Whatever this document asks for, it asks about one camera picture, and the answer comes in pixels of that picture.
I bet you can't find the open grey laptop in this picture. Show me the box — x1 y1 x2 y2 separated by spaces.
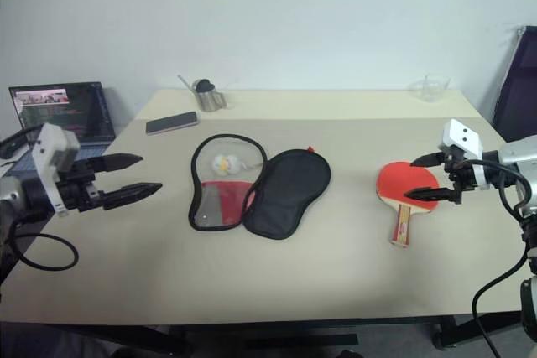
0 80 117 175

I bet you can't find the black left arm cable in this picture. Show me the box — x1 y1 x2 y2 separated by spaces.
0 125 80 272

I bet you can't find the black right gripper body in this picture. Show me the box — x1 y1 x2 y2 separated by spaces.
439 146 477 206

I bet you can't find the black smartphone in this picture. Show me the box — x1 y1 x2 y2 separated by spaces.
145 111 200 137

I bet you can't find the black chair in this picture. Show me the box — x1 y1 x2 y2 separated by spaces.
490 23 537 143

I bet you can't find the clear glass cup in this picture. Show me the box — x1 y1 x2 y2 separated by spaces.
409 74 451 104

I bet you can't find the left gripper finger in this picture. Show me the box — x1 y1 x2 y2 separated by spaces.
102 182 164 211
89 153 145 174

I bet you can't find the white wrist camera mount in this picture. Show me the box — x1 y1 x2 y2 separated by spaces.
31 122 81 217
437 118 491 191

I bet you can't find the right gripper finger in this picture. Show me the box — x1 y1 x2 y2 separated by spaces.
403 187 452 204
409 152 446 168

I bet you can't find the black red paddle case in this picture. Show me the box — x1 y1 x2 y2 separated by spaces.
188 133 332 242

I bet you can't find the black table frame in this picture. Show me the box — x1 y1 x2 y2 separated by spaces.
0 310 474 353

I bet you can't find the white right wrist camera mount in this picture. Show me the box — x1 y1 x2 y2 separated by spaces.
437 118 491 191

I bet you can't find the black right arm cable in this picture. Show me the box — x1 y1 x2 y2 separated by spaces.
468 158 537 358

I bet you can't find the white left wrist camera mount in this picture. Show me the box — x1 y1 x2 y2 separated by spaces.
31 122 81 217

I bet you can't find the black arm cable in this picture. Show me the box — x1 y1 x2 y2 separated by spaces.
0 125 80 272
468 158 537 358

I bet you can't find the steel watering can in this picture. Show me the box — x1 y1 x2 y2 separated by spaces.
176 74 228 113

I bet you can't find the red table tennis paddle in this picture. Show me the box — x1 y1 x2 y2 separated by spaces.
374 160 441 249

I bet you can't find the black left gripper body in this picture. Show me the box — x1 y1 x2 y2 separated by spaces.
56 157 107 214

